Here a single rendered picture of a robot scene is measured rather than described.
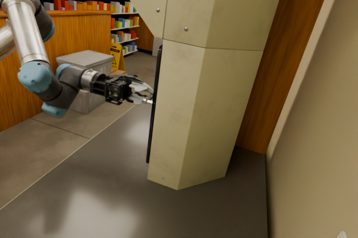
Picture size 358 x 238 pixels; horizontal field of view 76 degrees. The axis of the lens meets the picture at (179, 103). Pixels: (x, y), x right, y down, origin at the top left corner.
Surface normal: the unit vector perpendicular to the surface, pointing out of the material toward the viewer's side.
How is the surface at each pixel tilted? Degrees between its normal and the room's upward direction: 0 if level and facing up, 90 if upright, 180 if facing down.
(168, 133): 90
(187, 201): 0
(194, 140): 90
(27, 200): 0
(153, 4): 90
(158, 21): 90
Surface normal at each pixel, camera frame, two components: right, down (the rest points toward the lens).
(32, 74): 0.03, -0.40
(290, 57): -0.31, 0.37
